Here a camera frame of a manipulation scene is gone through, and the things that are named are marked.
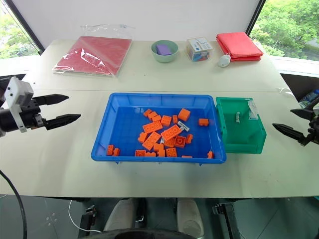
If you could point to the clear label holder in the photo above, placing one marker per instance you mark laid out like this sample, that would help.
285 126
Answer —
253 109

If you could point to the black table leg clamp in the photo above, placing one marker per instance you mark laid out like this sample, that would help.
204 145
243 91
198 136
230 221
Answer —
228 216
87 219

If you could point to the black window frame bar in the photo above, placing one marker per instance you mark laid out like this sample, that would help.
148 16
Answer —
28 25
256 17

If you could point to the red sheet in plastic bag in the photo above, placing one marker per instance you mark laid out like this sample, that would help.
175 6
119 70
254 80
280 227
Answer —
94 54

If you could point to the blue plastic tray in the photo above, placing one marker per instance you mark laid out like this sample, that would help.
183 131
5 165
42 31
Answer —
119 129

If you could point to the orange cube building block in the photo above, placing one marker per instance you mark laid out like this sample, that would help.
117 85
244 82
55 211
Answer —
184 114

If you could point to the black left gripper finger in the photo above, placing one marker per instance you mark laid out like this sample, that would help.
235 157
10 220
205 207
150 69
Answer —
53 98
63 119

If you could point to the pale green bowl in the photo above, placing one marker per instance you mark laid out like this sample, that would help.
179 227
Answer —
164 57

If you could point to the purple block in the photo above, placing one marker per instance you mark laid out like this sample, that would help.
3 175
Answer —
164 49

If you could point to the red folded cloth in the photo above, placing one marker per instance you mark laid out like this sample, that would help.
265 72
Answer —
239 47

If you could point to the green plastic bin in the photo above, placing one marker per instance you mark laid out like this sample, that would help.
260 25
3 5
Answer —
239 137

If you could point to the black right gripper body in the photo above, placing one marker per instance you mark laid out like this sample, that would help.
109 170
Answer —
314 119

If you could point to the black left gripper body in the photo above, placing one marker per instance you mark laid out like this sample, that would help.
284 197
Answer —
31 113

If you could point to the small orange building block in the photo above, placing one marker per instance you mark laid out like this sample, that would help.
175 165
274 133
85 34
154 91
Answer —
187 156
142 137
189 139
110 150
150 155
156 119
147 112
210 155
203 122
153 115
116 152

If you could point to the clear plastic box with pieces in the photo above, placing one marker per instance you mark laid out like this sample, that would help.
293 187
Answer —
200 49

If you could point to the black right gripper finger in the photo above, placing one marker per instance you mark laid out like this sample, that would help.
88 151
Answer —
302 112
290 131

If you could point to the blue white packet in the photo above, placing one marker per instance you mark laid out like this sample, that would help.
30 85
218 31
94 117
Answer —
310 97

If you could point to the pale rounded shape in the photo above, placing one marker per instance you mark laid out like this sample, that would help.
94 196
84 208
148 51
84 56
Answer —
119 215
190 216

